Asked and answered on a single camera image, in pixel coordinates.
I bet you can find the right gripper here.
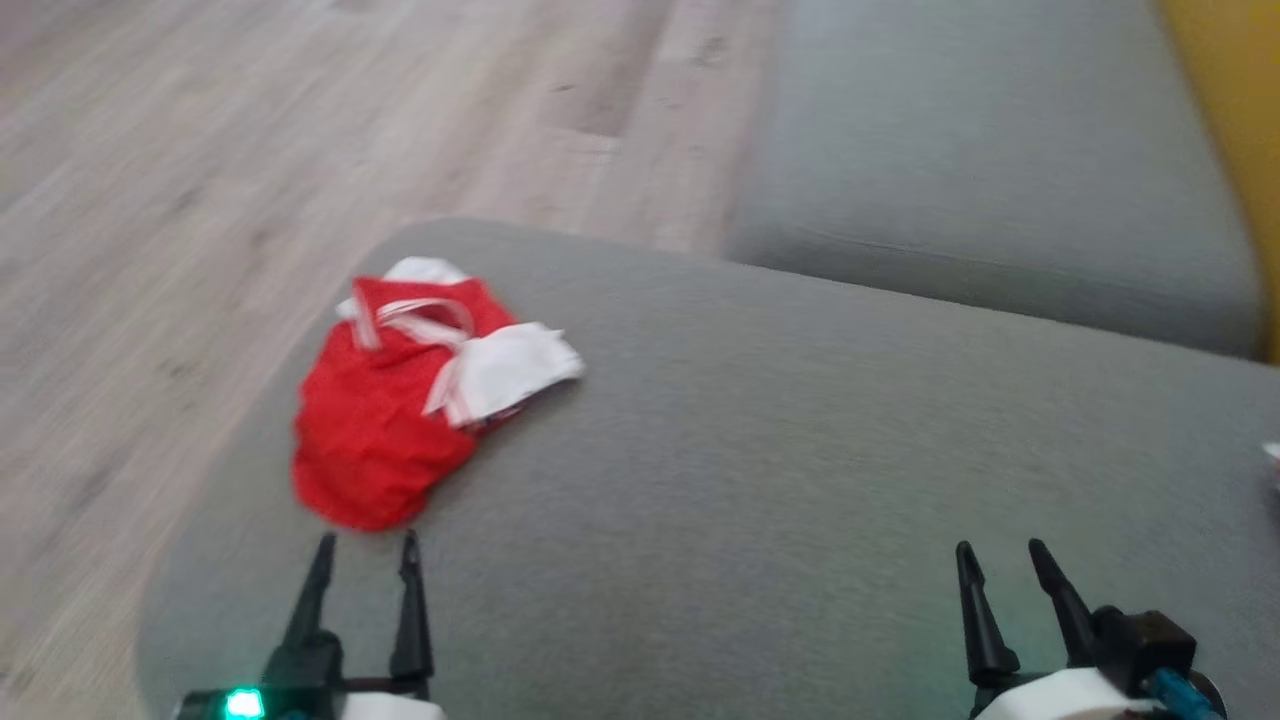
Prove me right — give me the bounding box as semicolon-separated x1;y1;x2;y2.
955;538;1227;720

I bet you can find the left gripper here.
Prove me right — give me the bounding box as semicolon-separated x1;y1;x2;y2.
174;529;447;720

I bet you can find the red and white sports jersey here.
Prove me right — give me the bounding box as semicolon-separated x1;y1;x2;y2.
290;256;587;532

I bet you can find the large grey sofa seat cushion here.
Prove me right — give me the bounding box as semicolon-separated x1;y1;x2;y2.
135;218;1280;720

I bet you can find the grey sofa ottoman cushion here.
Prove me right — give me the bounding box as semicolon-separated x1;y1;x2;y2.
725;0;1263;361

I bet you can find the yellow sofa backrest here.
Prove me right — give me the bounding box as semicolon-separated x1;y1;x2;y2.
1160;0;1280;366

